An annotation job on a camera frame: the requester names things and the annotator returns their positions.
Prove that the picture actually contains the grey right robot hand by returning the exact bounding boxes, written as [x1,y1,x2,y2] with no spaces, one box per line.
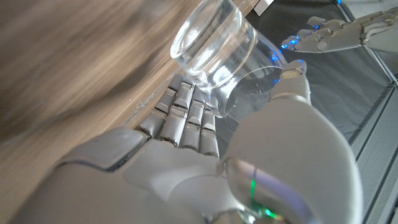
[9,58,363,224]

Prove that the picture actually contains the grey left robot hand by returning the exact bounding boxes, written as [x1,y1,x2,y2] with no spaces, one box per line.
[279,7,398,54]

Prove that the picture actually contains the clear glass cup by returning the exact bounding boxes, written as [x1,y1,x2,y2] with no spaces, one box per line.
[170,0,289,122]

